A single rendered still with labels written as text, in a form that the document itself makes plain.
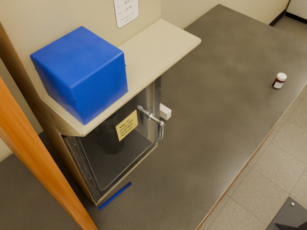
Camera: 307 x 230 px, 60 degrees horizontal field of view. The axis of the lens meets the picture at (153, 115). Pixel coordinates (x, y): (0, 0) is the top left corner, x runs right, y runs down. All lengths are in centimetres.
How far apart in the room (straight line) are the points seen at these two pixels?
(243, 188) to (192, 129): 107
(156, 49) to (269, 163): 182
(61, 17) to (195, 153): 76
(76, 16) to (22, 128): 20
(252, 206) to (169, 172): 115
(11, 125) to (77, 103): 9
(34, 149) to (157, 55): 28
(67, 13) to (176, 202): 72
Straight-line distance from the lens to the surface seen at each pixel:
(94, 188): 85
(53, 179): 51
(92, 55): 41
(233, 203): 204
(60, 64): 40
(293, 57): 158
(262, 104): 128
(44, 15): 44
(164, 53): 54
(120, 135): 75
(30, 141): 41
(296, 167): 233
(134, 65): 52
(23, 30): 43
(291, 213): 214
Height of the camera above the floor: 186
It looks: 53 degrees down
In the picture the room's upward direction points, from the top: straight up
